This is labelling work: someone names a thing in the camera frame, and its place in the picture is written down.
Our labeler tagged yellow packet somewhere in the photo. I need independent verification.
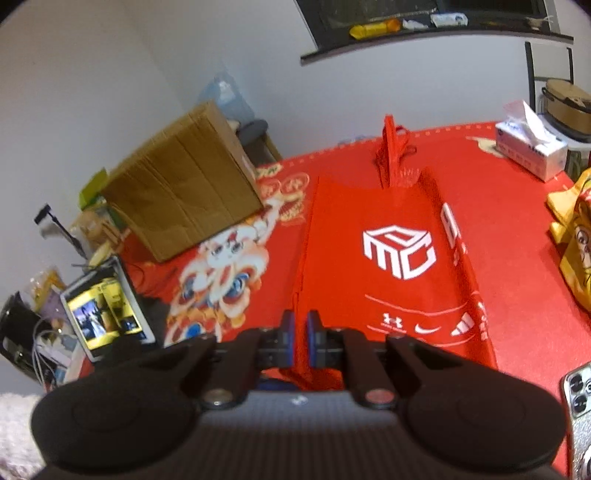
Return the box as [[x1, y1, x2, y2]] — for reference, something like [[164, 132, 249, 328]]
[[349, 18, 402, 40]]

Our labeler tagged tissue box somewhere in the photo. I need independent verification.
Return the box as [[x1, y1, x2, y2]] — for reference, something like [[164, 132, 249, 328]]
[[495, 99, 570, 182]]

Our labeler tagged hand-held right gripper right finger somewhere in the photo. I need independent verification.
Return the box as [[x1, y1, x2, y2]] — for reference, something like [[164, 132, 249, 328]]
[[305, 310, 462, 409]]

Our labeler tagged cardboard box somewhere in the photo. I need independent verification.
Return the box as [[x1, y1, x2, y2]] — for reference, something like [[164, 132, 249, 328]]
[[99, 102, 265, 264]]

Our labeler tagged yellow printed bag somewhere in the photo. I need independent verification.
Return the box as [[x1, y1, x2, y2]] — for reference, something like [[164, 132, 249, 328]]
[[547, 167, 591, 315]]

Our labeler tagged smartphone in glitter case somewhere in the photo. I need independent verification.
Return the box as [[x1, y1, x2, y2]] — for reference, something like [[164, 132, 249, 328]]
[[560, 362, 591, 480]]

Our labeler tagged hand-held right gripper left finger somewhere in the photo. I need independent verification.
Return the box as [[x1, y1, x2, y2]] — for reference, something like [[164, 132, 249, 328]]
[[134, 310, 297, 411]]

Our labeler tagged grey stool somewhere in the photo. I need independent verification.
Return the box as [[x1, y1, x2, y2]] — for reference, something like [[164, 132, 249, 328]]
[[235, 119, 283, 162]]

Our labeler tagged tan cooking pot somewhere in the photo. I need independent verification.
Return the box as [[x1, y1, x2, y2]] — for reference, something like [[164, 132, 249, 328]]
[[540, 78, 591, 143]]

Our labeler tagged grey window sill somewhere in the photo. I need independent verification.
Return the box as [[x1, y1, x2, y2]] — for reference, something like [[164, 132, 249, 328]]
[[300, 21, 575, 66]]

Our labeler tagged black selfie stick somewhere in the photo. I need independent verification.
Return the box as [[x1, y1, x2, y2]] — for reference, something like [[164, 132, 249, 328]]
[[34, 203, 89, 261]]

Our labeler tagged red shopping bag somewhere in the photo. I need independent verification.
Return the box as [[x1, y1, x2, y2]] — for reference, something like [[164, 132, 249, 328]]
[[291, 115, 499, 392]]

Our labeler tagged red printed tablecloth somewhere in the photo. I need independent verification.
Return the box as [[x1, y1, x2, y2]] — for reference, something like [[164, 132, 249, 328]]
[[69, 121, 591, 480]]

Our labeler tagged green box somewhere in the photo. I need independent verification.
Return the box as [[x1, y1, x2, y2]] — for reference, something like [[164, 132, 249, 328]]
[[78, 168, 109, 209]]

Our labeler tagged yellow snack bag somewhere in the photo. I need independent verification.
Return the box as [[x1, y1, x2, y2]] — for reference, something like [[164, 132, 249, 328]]
[[28, 270, 66, 308]]

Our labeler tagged black chair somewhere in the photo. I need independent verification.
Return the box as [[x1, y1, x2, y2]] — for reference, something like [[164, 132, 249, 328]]
[[524, 41, 575, 100]]

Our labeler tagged white and blue box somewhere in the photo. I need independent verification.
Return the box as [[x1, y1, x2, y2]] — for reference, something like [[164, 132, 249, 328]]
[[430, 12, 468, 27]]

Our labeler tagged tablet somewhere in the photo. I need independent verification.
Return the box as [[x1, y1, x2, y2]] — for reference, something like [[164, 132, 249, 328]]
[[60, 255, 158, 363]]

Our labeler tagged black container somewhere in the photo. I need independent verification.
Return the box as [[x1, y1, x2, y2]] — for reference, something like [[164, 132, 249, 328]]
[[0, 292, 44, 386]]

